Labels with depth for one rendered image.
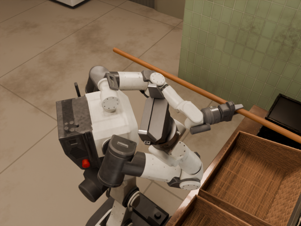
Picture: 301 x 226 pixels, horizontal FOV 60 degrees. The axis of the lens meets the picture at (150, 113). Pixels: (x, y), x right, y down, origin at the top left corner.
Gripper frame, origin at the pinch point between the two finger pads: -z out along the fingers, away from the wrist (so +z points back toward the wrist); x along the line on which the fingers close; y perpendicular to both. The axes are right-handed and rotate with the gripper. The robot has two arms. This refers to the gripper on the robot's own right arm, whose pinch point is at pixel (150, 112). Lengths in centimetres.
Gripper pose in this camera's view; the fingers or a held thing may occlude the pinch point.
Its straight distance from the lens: 57.9
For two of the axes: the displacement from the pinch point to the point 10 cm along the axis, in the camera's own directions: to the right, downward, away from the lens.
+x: 1.9, -9.3, 3.2
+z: 2.1, 3.6, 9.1
